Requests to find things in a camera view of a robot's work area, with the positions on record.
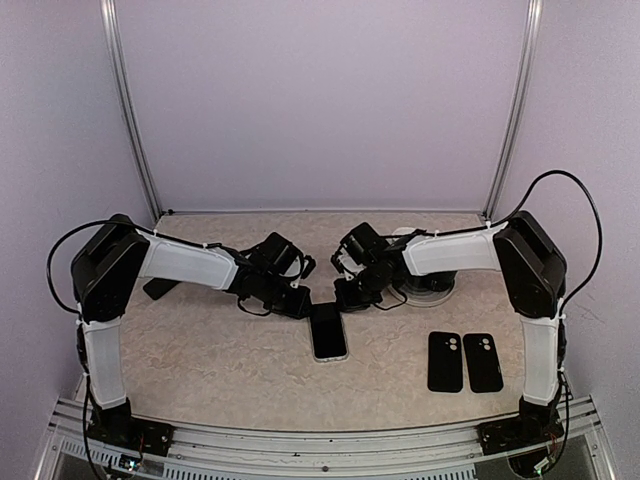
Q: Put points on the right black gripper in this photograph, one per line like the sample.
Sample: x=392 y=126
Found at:
x=346 y=303

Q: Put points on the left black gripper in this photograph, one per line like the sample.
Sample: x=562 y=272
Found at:
x=299 y=308

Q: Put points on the black smartphone white edge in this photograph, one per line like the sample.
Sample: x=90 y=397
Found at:
x=327 y=332

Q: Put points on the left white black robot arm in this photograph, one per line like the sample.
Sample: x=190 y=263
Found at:
x=105 y=271

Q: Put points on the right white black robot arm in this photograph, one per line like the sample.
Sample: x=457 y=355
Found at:
x=532 y=267

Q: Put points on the black phone case left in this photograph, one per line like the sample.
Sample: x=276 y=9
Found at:
x=445 y=364

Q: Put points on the black phone case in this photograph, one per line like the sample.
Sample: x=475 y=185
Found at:
x=445 y=364
x=483 y=367

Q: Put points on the black phone case right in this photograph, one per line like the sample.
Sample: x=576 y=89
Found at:
x=483 y=367

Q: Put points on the white saucer plate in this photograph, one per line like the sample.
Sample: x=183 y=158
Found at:
x=429 y=290

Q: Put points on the white blue mug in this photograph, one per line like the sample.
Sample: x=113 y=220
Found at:
x=402 y=231

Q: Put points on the black smartphone tilted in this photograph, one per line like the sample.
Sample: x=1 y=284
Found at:
x=156 y=288

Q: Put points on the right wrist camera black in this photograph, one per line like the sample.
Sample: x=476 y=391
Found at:
x=360 y=247

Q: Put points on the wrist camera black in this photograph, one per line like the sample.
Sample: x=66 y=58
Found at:
x=280 y=257
x=360 y=247

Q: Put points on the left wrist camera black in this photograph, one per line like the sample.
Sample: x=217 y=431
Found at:
x=280 y=257

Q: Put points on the aluminium front rail frame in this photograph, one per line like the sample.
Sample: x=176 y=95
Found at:
x=196 y=451

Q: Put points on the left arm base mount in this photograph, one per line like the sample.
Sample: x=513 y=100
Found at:
x=117 y=426

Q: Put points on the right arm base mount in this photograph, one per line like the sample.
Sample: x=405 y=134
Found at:
x=518 y=432

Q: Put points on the right aluminium corner post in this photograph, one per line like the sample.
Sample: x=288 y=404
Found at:
x=518 y=103

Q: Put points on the aluminium corner post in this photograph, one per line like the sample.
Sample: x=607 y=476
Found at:
x=118 y=64
x=518 y=103

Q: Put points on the left aluminium corner post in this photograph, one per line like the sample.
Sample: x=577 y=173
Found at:
x=118 y=64

